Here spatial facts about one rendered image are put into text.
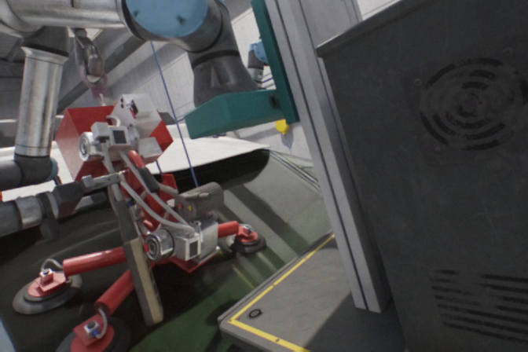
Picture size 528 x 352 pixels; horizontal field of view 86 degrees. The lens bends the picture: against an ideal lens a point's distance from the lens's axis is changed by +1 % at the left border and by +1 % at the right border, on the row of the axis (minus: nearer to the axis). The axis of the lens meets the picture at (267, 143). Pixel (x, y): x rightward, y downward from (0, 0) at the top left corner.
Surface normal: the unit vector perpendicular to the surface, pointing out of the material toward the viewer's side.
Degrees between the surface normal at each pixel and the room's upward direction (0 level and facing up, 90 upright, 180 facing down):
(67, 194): 72
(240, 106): 90
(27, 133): 101
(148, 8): 93
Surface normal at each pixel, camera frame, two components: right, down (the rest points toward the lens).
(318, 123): -0.69, 0.20
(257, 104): 0.67, -0.20
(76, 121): 0.62, -0.54
